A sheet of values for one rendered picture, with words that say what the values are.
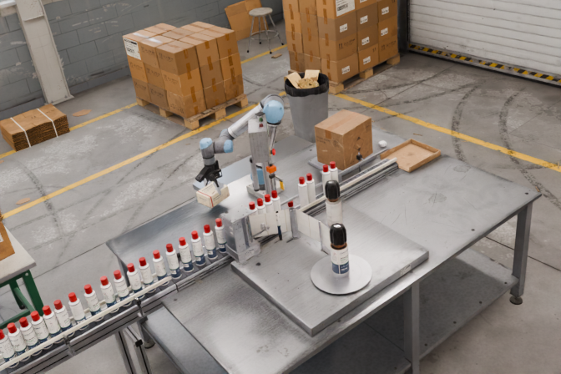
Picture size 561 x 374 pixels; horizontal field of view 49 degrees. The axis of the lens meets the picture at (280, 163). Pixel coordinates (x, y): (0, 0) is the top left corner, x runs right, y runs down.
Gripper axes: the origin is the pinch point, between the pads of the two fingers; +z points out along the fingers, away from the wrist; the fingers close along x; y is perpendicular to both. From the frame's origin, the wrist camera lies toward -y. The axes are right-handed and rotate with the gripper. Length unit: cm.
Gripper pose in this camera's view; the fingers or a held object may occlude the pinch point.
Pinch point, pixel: (212, 191)
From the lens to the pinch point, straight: 386.4
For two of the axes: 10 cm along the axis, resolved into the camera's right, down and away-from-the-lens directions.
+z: 1.1, 8.6, 4.9
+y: 6.7, -4.3, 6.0
